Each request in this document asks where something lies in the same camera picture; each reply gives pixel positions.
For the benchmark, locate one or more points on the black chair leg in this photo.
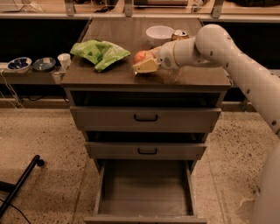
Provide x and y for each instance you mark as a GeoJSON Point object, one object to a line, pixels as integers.
{"type": "Point", "coordinates": [13, 189]}

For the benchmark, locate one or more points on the white bowl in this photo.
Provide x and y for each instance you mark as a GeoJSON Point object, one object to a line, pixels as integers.
{"type": "Point", "coordinates": [157, 35]}

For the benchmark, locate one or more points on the grey drawer cabinet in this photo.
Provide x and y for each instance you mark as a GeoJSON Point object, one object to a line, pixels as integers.
{"type": "Point", "coordinates": [119, 86]}

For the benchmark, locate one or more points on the red apple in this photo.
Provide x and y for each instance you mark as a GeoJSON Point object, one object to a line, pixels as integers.
{"type": "Point", "coordinates": [142, 56]}

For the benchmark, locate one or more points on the blue patterned bowl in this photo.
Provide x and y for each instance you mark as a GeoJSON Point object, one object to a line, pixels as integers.
{"type": "Point", "coordinates": [20, 65]}

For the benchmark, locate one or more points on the white paper cup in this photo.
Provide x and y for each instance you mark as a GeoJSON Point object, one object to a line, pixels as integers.
{"type": "Point", "coordinates": [64, 60]}

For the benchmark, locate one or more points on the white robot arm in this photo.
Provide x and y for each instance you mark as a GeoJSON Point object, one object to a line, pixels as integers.
{"type": "Point", "coordinates": [261, 87]}

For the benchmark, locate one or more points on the gold drink can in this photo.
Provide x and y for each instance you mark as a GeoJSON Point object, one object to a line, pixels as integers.
{"type": "Point", "coordinates": [179, 35]}

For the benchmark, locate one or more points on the top drawer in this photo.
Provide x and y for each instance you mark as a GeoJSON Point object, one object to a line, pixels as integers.
{"type": "Point", "coordinates": [128, 119]}

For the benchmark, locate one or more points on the side shelf ledge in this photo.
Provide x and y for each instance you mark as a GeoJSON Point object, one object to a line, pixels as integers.
{"type": "Point", "coordinates": [31, 77]}

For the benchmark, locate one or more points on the green chip bag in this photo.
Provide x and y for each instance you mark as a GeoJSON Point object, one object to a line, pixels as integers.
{"type": "Point", "coordinates": [101, 53]}

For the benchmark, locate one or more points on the open bottom drawer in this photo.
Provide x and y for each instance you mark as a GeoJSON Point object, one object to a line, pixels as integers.
{"type": "Point", "coordinates": [145, 192]}

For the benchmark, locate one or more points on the middle drawer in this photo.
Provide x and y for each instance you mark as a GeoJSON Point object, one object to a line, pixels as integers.
{"type": "Point", "coordinates": [145, 151]}

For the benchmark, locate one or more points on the dark blue bowl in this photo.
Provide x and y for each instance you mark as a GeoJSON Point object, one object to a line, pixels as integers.
{"type": "Point", "coordinates": [44, 65]}

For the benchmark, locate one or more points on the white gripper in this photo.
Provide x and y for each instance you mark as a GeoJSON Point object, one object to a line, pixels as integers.
{"type": "Point", "coordinates": [166, 57]}

